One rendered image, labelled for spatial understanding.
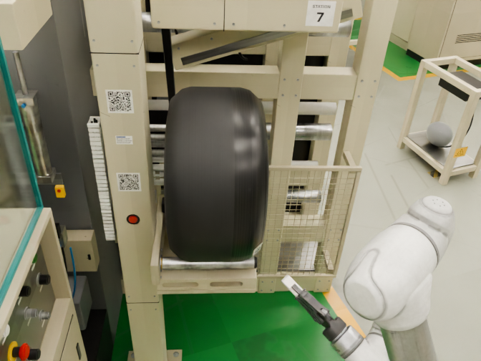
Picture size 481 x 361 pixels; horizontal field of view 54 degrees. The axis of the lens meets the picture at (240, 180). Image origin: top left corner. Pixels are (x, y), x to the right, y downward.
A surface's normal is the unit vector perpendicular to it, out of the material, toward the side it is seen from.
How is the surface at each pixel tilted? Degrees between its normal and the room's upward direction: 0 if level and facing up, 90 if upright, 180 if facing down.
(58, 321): 0
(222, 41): 90
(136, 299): 90
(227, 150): 40
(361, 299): 86
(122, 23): 90
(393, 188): 0
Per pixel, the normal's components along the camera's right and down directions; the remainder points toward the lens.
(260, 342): 0.05, -0.80
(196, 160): 0.07, -0.14
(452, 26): 0.36, 0.56
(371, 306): -0.77, 0.29
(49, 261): 0.06, 0.59
